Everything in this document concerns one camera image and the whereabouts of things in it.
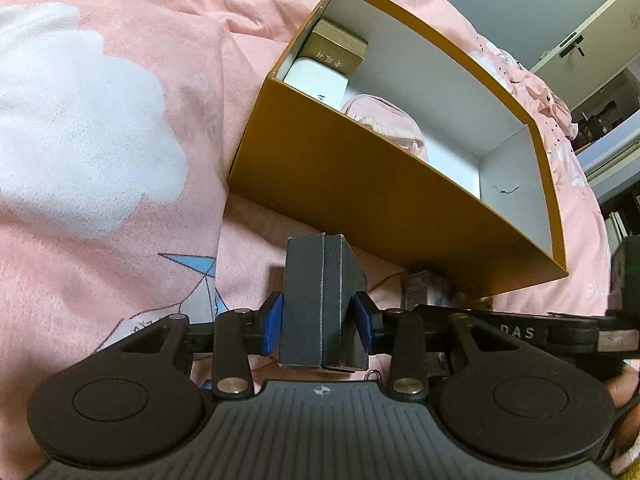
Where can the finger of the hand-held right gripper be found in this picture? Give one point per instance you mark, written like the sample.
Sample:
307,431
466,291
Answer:
442,312

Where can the white door frame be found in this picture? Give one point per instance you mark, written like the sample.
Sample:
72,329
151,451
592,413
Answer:
610,157

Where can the dark chair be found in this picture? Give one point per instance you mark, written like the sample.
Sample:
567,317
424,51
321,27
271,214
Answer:
597,122

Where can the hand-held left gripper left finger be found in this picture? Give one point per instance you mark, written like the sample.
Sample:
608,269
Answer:
274,322

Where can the orange cardboard box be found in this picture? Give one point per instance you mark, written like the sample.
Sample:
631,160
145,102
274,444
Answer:
375,200

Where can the white rectangular case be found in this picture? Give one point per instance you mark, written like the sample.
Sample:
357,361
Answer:
315,77

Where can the black rectangular box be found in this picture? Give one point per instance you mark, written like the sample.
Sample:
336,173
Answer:
310,300

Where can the dark shelf unit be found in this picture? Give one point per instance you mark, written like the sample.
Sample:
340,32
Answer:
622,220

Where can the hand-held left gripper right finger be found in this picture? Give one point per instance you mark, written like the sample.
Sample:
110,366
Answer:
364,322

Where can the pink pouch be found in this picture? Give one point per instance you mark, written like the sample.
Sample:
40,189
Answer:
380,115

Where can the gold box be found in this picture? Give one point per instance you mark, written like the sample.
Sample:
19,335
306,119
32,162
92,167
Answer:
335,50

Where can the dark photo booklet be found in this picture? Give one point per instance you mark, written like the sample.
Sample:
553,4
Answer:
425,287

